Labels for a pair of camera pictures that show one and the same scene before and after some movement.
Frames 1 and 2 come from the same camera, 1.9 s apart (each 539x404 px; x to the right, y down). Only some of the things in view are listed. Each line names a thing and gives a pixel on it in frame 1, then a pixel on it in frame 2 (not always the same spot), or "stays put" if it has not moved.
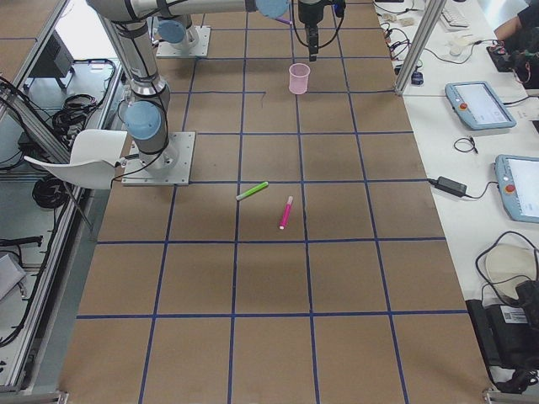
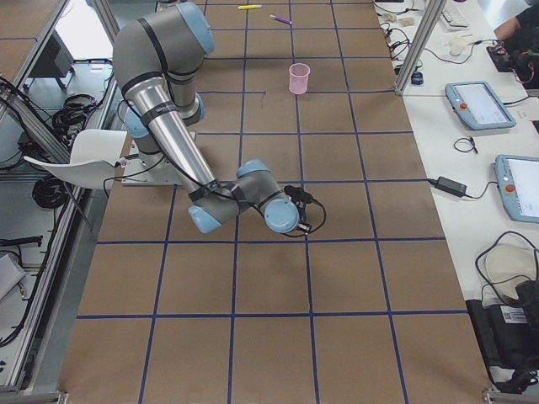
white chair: (94, 156) stays put
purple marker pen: (284, 19) stays put
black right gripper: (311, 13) -> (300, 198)
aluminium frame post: (435, 8) stays put
